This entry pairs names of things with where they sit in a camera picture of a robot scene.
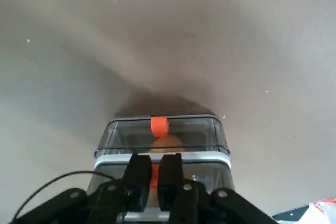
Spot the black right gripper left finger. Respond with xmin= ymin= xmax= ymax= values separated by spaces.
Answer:
xmin=13 ymin=153 xmax=153 ymax=224

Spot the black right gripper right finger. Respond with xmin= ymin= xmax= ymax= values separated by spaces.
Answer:
xmin=157 ymin=153 xmax=279 ymax=224

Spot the white three-layer storage frame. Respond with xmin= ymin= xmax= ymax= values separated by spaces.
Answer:
xmin=93 ymin=152 xmax=233 ymax=224

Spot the thin black gripper wire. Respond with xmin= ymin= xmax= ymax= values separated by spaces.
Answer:
xmin=12 ymin=170 xmax=127 ymax=221

